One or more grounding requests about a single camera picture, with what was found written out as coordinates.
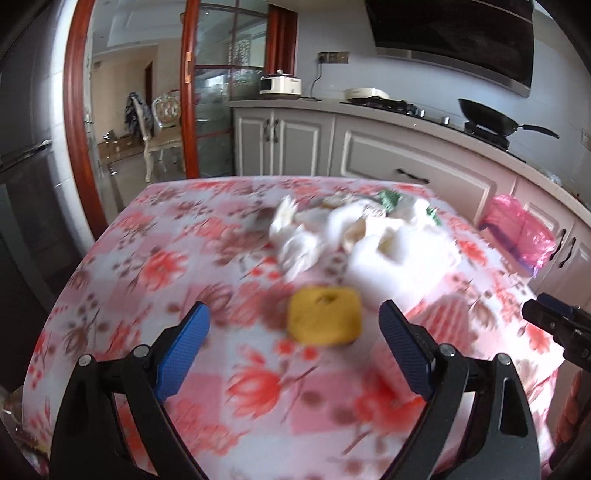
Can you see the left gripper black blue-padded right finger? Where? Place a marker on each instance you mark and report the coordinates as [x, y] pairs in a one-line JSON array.
[[500, 440]]

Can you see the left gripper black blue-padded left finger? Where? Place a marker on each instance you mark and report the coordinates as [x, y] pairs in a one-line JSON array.
[[88, 441]]

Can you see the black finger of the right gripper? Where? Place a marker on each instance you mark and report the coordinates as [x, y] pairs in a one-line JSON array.
[[547, 320]]

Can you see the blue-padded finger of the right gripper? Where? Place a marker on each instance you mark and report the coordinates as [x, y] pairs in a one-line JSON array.
[[559, 307]]

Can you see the yellow square sponge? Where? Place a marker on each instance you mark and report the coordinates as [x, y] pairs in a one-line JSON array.
[[325, 316]]

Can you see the pink plastic trash bag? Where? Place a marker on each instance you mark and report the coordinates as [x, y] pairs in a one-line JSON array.
[[521, 235]]

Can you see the white kitchen base cabinets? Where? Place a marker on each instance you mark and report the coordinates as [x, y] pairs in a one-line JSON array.
[[326, 138]]

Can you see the person's hand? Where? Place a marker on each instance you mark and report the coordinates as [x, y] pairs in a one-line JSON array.
[[574, 414]]

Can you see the white foam block pile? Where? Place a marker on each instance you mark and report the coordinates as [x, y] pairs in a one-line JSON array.
[[403, 256]]

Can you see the gas stove top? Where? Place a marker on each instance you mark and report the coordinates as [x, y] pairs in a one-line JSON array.
[[401, 113]]

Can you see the floral pink tablecloth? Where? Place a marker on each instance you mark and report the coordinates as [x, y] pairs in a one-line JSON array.
[[255, 405]]

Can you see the green wrapper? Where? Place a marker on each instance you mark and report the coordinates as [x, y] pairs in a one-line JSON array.
[[389, 199]]

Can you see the black wok pan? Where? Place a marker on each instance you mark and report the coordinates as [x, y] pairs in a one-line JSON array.
[[497, 122]]

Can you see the black refrigerator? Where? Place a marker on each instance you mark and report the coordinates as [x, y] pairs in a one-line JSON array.
[[39, 252]]

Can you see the black range hood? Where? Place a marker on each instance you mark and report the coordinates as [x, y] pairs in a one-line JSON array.
[[491, 40]]

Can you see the white lidded pan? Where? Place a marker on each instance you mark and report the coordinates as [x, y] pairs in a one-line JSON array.
[[365, 93]]

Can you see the white ornate dining chair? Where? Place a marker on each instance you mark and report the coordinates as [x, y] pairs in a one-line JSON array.
[[166, 113]]

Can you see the white rice cooker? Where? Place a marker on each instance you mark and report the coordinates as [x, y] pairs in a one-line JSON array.
[[280, 84]]

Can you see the wall power outlet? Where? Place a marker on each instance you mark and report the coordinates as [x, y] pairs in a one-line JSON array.
[[341, 57]]

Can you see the red wooden door frame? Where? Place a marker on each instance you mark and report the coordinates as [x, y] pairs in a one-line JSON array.
[[281, 49]]

